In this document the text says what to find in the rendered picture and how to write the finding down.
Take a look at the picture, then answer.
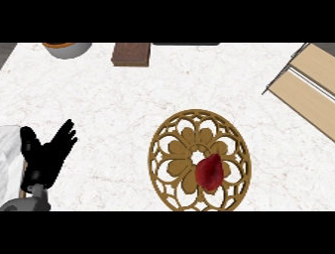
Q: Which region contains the brown wooden block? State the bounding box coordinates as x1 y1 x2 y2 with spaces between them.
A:
109 43 152 67

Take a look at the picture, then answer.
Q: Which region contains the pale wood tiered shelf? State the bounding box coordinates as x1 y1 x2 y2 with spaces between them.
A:
260 43 335 157

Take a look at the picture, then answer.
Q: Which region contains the round gold openwork placemat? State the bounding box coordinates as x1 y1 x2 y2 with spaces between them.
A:
147 108 252 212

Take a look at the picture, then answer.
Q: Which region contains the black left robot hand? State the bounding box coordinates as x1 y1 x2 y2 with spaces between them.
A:
19 118 79 194

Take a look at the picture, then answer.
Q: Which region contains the red cupcake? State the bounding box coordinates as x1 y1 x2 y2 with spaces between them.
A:
195 153 227 192

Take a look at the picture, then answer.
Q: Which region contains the grey pot with brown rim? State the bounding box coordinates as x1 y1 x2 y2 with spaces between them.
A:
41 43 93 61

